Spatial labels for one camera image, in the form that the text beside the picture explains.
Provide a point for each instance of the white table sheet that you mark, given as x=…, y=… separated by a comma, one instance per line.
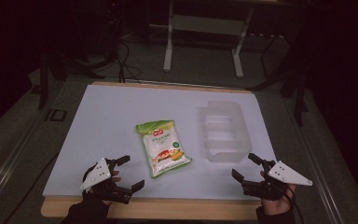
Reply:
x=112, y=124

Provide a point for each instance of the aluminium floor rail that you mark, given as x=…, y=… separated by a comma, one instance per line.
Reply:
x=9, y=165
x=318, y=174

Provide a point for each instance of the person's left hand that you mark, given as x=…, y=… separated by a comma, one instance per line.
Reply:
x=115, y=179

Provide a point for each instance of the white metal desk frame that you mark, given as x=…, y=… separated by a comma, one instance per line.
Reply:
x=205, y=25

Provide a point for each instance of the black floor socket plate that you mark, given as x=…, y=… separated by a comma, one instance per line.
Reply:
x=56, y=115

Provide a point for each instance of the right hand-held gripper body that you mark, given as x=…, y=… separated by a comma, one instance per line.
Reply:
x=272, y=186

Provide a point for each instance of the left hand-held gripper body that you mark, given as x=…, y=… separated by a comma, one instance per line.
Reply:
x=97, y=174

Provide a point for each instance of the person's right hand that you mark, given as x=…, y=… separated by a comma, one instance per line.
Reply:
x=276, y=207

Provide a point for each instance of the green and white snack packet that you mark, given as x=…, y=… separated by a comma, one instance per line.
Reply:
x=164, y=149

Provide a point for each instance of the black metal stand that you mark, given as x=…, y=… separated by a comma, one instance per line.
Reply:
x=300, y=93
x=43, y=81

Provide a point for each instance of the clear plastic container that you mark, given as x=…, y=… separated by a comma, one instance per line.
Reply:
x=227, y=132

